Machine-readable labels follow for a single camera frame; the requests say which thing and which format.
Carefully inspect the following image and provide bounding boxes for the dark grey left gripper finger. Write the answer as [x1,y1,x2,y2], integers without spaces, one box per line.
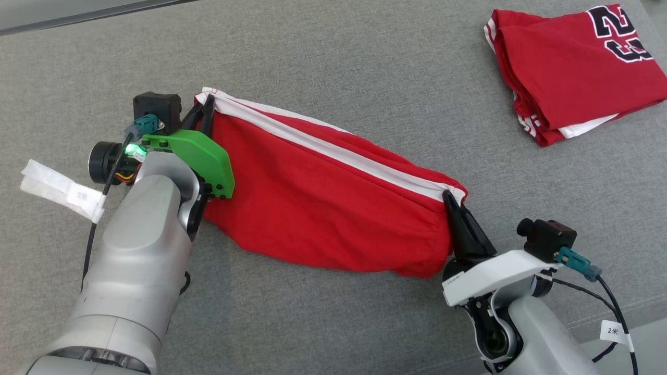
[200,96,216,138]
[180,102,205,132]

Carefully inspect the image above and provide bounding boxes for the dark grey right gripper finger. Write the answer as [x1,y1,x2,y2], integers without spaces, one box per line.
[461,208,497,260]
[442,190,473,260]

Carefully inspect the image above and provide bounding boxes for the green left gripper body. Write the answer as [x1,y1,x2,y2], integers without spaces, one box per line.
[141,129,236,199]

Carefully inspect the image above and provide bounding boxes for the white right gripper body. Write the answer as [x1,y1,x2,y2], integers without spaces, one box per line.
[442,249,563,308]

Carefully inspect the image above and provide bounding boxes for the red white shorts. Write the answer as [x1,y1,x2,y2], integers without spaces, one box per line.
[194,87,468,279]

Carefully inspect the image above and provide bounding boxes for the red white number jersey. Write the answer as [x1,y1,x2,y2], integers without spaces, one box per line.
[484,4,667,148]

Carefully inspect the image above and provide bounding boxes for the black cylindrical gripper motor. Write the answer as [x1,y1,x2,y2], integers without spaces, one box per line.
[88,141,131,186]

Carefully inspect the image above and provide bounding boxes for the grey fabric sofa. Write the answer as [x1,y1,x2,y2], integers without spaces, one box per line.
[0,0,667,375]

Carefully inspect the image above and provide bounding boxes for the black cable teal plug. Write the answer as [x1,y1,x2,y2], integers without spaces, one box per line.
[80,115,159,292]
[550,247,639,375]

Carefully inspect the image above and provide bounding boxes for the small white cable tag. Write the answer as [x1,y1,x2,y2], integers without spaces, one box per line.
[600,320,635,352]

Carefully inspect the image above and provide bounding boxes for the large white paper cable tag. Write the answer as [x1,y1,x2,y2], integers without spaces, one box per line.
[21,159,107,223]

